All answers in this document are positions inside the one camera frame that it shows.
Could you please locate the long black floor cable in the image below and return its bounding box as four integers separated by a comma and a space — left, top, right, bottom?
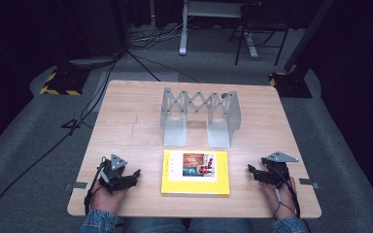
0, 52, 121, 227

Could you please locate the bundle of floor cables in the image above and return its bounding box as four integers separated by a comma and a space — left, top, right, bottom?
128, 17, 190, 50

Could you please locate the person's left hand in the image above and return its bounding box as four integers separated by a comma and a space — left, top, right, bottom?
89, 183, 129, 216

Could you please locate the grey expandable metal book rack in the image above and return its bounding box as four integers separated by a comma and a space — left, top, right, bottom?
159, 86, 243, 150

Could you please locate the yellow book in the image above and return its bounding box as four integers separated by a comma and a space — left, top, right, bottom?
160, 149, 231, 197

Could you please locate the black slanted stand pole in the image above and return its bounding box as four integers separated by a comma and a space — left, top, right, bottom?
283, 0, 337, 74

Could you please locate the black folding chair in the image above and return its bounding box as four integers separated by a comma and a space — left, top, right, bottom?
227, 2, 291, 67

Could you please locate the person's right hand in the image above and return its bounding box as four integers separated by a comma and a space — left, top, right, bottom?
258, 176, 297, 221

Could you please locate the grey metal table bracket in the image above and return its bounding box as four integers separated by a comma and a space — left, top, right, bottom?
298, 177, 321, 190
64, 181, 88, 191

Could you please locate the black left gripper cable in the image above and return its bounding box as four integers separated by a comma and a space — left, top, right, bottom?
84, 156, 109, 216

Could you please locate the white desk frame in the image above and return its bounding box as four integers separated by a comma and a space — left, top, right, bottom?
178, 0, 259, 59

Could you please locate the thin black floor cable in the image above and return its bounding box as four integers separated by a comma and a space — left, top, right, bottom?
125, 49, 200, 83

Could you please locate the black yellow striped stand base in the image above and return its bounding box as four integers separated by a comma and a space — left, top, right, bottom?
268, 71, 314, 99
39, 66, 90, 97

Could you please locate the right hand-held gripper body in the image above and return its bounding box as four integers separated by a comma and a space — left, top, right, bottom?
259, 150, 300, 190

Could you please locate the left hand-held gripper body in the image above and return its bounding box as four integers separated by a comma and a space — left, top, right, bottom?
97, 153, 134, 195

